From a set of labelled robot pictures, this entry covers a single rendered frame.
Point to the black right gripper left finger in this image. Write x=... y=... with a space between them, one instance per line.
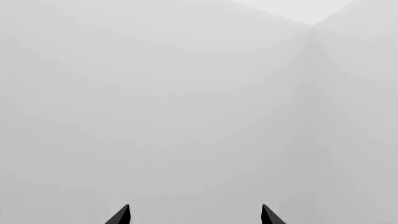
x=121 y=217

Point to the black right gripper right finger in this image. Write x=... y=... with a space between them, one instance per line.
x=270 y=217

